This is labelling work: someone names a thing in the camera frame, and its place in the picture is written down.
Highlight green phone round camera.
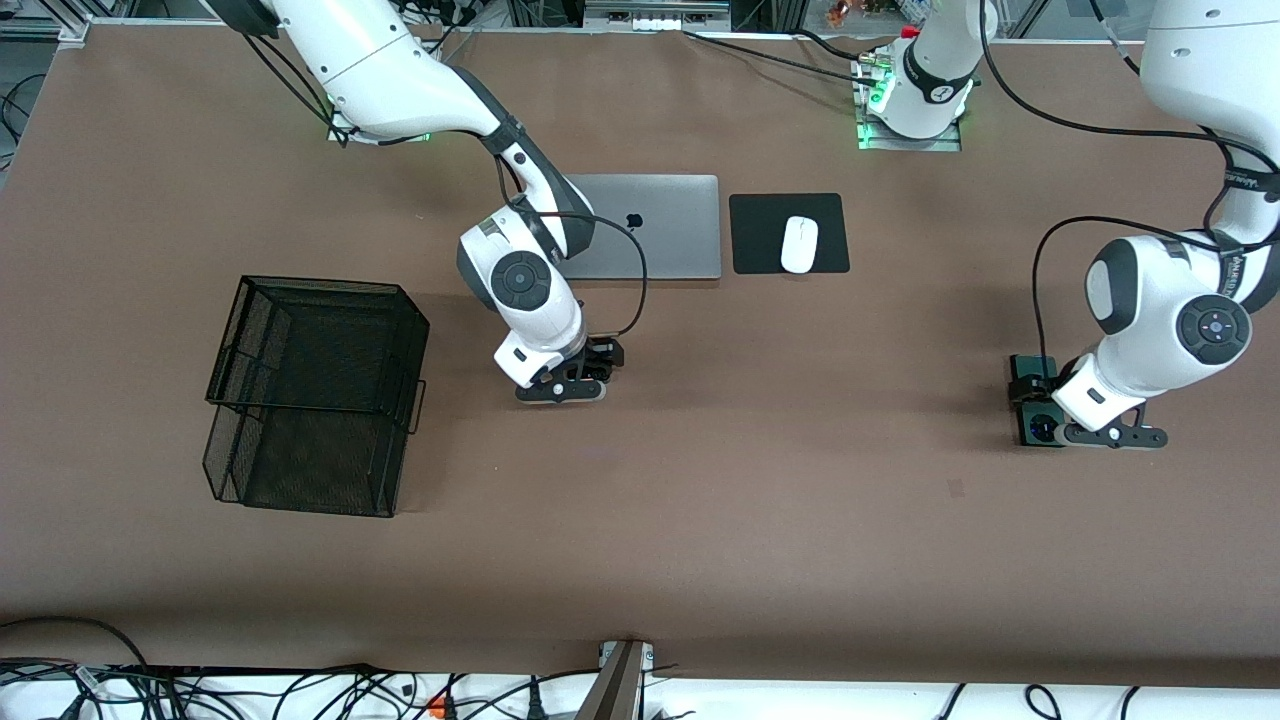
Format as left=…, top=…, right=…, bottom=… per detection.
left=1009, top=354, right=1069, bottom=449

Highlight silver closed laptop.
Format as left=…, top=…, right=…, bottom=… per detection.
left=560, top=174, right=723, bottom=281

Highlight black mouse pad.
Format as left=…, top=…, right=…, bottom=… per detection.
left=729, top=193, right=851, bottom=275

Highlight white computer mouse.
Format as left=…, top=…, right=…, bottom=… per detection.
left=780, top=215, right=820, bottom=275

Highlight black mesh two-tier basket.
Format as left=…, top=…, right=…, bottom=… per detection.
left=203, top=276, right=431, bottom=519

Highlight power strip white sockets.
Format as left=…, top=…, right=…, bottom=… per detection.
left=583, top=0, right=731, bottom=33

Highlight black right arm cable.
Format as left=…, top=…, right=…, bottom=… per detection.
left=240, top=30, right=649, bottom=341

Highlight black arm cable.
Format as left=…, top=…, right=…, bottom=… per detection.
left=240, top=30, right=649, bottom=341
left=975, top=0, right=1280, bottom=396

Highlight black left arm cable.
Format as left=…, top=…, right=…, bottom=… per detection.
left=975, top=0, right=1280, bottom=396

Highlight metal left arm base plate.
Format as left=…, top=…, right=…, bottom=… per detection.
left=857, top=110, right=963, bottom=153

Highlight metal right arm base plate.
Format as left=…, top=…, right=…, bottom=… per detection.
left=328, top=120, right=433, bottom=143

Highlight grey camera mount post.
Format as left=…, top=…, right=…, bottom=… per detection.
left=575, top=640, right=656, bottom=720

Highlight long black table cable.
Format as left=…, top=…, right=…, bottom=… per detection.
left=683, top=30, right=866, bottom=81

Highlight tangled black floor cables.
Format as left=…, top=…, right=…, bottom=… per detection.
left=0, top=660, right=601, bottom=720

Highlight short black table cable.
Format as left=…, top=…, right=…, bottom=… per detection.
left=795, top=30, right=871, bottom=61

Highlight black looped floor cable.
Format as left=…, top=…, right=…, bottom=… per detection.
left=0, top=617, right=151, bottom=671

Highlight aluminium frame profile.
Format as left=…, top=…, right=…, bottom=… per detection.
left=0, top=15, right=93, bottom=46

